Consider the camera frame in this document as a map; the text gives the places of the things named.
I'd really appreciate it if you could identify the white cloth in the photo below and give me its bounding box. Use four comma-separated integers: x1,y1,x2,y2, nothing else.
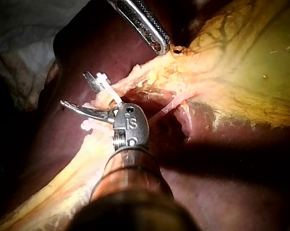
0,0,90,110

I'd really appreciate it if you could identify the right arm instrument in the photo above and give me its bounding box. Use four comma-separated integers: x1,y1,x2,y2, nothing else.
112,103,150,151

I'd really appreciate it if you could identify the pale fatty tissue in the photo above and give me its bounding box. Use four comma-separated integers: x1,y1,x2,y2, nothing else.
176,101,196,143
0,128,116,231

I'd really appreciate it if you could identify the thin tube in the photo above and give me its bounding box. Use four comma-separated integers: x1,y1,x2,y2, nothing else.
148,95,196,123
88,80,133,109

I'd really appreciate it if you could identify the left arm instrument jaw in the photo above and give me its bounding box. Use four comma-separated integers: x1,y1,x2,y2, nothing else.
106,0,173,56

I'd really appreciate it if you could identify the gallbladder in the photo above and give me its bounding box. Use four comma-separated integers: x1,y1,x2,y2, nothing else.
116,0,290,135

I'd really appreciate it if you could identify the dark red liver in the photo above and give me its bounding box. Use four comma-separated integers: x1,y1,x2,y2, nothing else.
5,0,290,231

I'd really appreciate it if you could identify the right arm instrument jaw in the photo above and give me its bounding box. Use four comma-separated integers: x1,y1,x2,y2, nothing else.
82,71,105,94
60,99,117,125

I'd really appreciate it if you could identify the white clip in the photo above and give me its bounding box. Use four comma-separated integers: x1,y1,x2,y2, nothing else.
96,73,123,105
80,118,95,132

